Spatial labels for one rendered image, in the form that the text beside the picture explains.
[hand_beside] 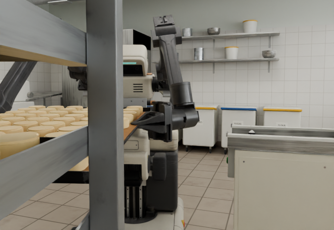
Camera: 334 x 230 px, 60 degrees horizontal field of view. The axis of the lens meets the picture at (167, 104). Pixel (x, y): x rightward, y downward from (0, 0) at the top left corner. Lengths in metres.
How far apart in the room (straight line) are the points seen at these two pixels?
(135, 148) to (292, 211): 0.82
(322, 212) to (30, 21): 1.28
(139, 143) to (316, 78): 4.15
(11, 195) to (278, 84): 5.19
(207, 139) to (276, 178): 3.55
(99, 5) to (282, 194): 1.15
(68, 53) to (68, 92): 5.23
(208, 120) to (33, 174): 4.57
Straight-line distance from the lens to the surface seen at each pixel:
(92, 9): 0.30
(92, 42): 0.29
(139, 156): 1.58
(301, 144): 1.29
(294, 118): 4.67
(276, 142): 1.28
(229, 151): 1.32
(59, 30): 0.24
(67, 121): 0.69
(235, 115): 4.67
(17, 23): 0.19
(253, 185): 1.31
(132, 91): 1.57
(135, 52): 1.54
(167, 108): 0.72
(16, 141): 0.26
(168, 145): 1.85
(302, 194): 1.33
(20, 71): 1.12
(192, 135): 4.83
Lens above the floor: 1.11
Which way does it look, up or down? 4 degrees down
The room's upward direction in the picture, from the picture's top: straight up
